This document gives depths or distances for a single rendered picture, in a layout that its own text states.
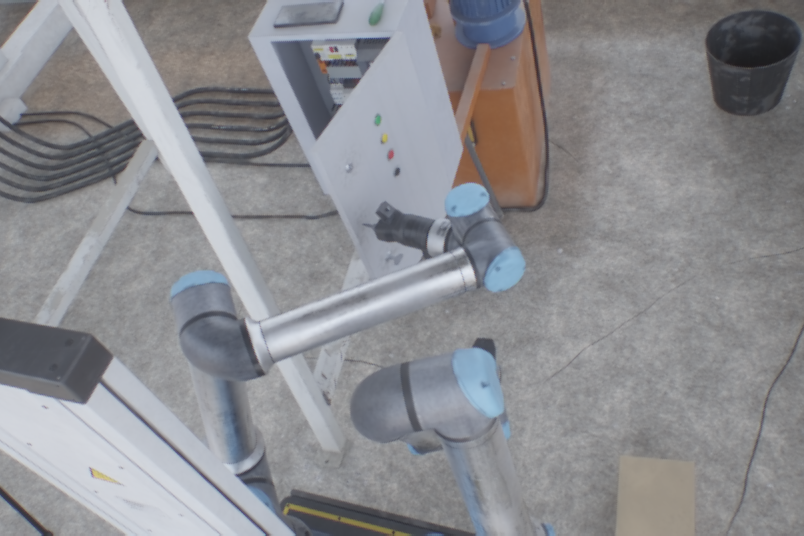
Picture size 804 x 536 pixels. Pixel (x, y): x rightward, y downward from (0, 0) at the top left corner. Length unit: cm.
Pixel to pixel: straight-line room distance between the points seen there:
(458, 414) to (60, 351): 66
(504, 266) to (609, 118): 196
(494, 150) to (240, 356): 166
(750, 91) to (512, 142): 93
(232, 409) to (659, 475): 120
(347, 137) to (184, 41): 300
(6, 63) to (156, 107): 314
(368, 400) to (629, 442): 139
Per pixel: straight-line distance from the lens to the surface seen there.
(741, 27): 351
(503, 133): 289
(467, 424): 135
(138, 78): 191
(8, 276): 404
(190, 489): 108
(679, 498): 240
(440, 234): 178
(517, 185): 308
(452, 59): 290
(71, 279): 342
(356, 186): 189
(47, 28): 526
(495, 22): 284
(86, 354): 89
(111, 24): 186
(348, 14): 209
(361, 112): 186
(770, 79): 330
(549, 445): 263
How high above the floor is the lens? 238
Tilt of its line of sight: 49 degrees down
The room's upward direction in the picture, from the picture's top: 22 degrees counter-clockwise
